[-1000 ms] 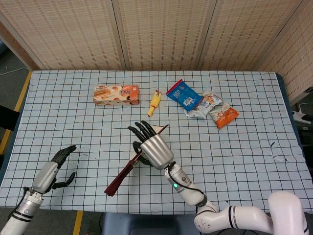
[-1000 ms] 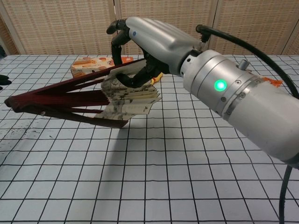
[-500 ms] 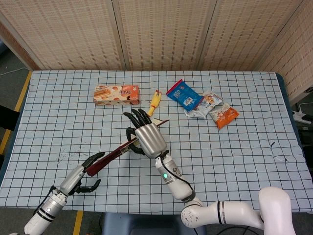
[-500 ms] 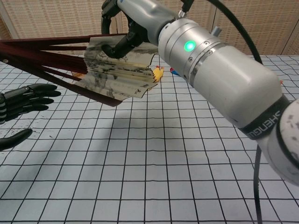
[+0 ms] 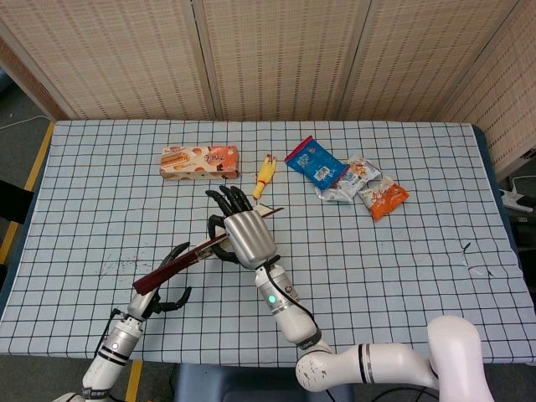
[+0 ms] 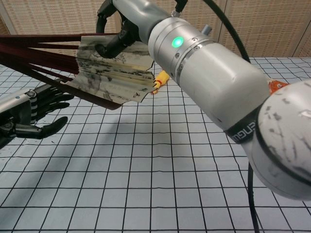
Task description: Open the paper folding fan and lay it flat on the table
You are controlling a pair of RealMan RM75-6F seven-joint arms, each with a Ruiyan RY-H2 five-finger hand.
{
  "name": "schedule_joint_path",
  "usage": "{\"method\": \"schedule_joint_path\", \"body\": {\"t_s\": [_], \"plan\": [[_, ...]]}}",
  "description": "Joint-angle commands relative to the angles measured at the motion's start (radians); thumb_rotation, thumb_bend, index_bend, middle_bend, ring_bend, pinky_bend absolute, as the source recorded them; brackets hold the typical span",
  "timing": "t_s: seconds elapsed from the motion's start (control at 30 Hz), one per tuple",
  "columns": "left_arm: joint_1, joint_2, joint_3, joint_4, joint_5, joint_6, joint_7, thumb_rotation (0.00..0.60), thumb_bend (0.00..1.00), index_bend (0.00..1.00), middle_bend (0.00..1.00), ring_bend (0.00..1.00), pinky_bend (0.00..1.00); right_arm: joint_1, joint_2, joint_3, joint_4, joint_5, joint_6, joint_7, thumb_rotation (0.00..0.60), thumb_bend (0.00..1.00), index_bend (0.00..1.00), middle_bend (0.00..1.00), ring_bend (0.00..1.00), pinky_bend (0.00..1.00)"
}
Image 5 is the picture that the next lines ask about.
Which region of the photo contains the white floor cable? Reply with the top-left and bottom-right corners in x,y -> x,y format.
0,114 -> 52,131

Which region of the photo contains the dark red long bar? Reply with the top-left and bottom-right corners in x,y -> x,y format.
132,204 -> 285,296

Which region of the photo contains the orange white snack bag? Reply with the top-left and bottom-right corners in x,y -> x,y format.
358,175 -> 410,223

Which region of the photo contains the woven folding screen panel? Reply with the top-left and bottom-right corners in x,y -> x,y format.
337,0 -> 518,123
0,39 -> 75,121
439,0 -> 536,177
200,0 -> 372,122
0,0 -> 217,121

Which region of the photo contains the black box beside table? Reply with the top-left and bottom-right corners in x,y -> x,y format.
0,178 -> 35,228

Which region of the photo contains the white power strip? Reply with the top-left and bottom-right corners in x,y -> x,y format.
499,187 -> 536,213

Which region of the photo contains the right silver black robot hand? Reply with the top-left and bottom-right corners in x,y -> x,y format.
204,184 -> 281,270

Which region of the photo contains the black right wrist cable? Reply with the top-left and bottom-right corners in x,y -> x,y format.
265,259 -> 322,338

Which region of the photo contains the yellow rubber chicken toy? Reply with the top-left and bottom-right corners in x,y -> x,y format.
251,153 -> 279,201

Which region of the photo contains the silver white snack bag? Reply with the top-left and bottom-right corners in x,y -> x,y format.
314,155 -> 383,205

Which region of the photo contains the dark blue base block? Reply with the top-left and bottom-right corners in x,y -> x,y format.
173,362 -> 357,402

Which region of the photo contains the blue snack bag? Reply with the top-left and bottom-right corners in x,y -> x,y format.
284,135 -> 351,190

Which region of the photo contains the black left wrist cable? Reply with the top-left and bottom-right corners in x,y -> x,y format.
95,307 -> 126,362

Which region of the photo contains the orange biscuit box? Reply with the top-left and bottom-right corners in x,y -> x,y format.
159,145 -> 241,182

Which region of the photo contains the blue checkered tablecloth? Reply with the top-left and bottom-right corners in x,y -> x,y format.
0,120 -> 527,366

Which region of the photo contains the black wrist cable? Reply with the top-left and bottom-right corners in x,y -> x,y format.
265,259 -> 322,338
95,307 -> 126,362

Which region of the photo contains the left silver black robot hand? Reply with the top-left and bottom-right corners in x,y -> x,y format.
125,241 -> 193,322

